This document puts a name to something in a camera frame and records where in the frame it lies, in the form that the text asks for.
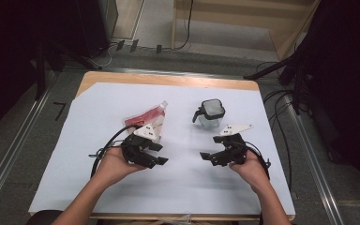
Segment clear plastic piece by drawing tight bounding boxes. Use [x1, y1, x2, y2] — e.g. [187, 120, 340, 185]
[156, 213, 193, 225]

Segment white floor cable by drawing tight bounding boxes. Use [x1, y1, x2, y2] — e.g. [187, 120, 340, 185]
[90, 43, 117, 68]

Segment black metal stand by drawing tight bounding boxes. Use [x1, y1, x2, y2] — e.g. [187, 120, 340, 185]
[243, 52, 313, 115]

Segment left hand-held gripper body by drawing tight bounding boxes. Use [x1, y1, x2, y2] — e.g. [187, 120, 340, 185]
[120, 123, 158, 165]

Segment person's left hand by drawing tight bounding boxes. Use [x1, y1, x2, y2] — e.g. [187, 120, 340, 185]
[97, 146, 146, 188]

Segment light wooden shelf frame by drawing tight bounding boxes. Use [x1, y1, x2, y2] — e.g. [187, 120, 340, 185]
[171, 0, 322, 61]

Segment person's right hand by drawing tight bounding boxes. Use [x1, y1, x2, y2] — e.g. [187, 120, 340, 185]
[229, 151, 271, 192]

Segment clear jar with black lid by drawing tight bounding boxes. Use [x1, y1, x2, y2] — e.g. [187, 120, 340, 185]
[191, 98, 226, 128]

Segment black floor cables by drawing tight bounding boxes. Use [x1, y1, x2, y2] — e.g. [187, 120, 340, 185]
[256, 60, 294, 192]

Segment left hand-held gripper black cable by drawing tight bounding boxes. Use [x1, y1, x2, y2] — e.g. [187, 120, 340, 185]
[88, 125, 142, 180]

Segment hand-held gripper black cable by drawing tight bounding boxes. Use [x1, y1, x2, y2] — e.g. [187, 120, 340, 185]
[244, 141, 272, 181]
[88, 125, 142, 180]

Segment dark round stool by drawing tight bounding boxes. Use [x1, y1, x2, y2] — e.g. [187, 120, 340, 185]
[26, 209, 64, 225]

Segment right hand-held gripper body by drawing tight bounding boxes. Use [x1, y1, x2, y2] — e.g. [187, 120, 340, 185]
[219, 124, 253, 165]

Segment red and white refill pouch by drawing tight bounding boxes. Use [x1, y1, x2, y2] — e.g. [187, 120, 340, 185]
[124, 100, 169, 142]

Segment black cabinet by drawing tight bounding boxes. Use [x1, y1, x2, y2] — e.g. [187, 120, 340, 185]
[74, 0, 119, 59]

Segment hanging black cable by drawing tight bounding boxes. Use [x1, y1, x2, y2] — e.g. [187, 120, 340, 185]
[163, 0, 195, 52]

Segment metal floor rail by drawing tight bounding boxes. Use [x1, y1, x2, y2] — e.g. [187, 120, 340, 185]
[0, 73, 59, 218]
[282, 93, 345, 225]

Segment right hand-held gripper black cable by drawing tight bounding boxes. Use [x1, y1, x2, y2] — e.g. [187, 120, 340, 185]
[244, 141, 272, 181]

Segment wooden table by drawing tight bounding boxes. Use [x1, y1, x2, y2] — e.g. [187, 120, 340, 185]
[28, 70, 296, 221]

